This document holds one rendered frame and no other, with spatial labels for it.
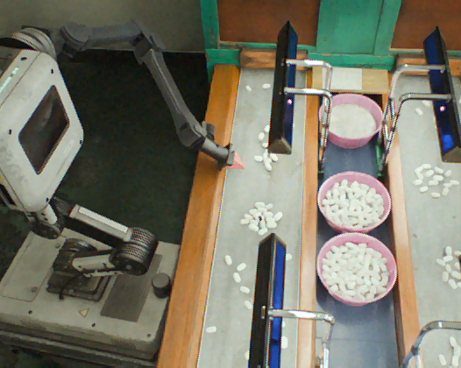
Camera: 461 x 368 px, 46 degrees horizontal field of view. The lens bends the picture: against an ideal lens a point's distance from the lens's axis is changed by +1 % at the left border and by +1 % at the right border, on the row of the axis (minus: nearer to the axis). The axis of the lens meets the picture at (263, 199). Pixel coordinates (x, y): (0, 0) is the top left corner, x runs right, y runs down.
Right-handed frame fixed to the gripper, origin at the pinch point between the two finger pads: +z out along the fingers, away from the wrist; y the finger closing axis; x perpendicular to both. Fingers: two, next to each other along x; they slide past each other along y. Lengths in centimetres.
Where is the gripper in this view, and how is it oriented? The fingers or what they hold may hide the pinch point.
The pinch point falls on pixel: (242, 167)
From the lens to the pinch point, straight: 207.2
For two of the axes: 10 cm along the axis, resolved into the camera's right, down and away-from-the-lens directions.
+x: -6.5, 4.2, 6.4
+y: 0.8, -8.0, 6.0
